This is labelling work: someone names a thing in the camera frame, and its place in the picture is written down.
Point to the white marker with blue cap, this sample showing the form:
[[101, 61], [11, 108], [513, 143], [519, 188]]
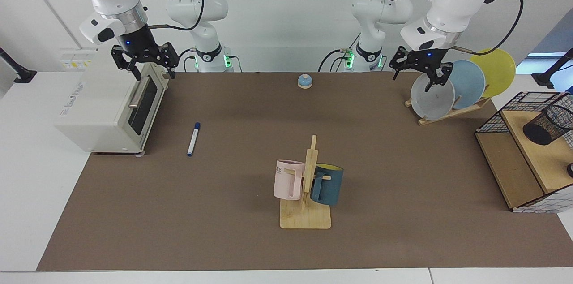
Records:
[[193, 139]]

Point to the black mesh pen holder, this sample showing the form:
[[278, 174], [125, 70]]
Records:
[[544, 129]]

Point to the grey plate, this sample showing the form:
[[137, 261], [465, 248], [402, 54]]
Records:
[[436, 105]]

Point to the light blue plate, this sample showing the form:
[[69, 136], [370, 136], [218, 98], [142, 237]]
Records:
[[468, 84]]

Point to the wooden plate rack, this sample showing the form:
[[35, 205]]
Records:
[[447, 115]]

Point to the pale toaster oven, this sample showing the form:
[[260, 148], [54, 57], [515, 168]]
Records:
[[89, 109]]

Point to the yellow plate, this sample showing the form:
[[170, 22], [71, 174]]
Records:
[[497, 71]]

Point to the small blue round bell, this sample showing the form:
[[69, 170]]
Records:
[[305, 81]]

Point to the dark blue mug yellow inside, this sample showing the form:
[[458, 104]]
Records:
[[331, 185]]

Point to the brown table cloth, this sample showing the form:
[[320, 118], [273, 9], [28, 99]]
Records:
[[201, 208]]

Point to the pink mug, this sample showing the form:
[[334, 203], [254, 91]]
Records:
[[284, 181]]

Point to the small black round object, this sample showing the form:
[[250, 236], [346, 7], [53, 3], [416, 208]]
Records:
[[570, 170]]

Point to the wooden cup stand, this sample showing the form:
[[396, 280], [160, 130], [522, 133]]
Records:
[[304, 219]]

